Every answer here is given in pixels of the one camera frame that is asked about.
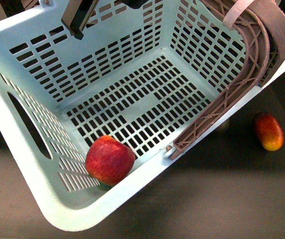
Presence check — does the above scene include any green avocado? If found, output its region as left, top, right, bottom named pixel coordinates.
left=216, top=119, right=230, bottom=133

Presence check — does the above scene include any red yellow mango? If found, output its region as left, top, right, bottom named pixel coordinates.
left=253, top=112, right=285, bottom=151

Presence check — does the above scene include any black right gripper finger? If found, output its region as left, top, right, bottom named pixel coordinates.
left=61, top=0, right=99, bottom=40

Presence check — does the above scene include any red apple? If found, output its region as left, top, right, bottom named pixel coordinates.
left=85, top=135, right=136, bottom=186

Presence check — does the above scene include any white cable tie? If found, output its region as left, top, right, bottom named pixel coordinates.
left=222, top=0, right=254, bottom=30

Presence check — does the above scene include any brown basket handle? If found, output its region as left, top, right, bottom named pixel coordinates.
left=164, top=0, right=285, bottom=160

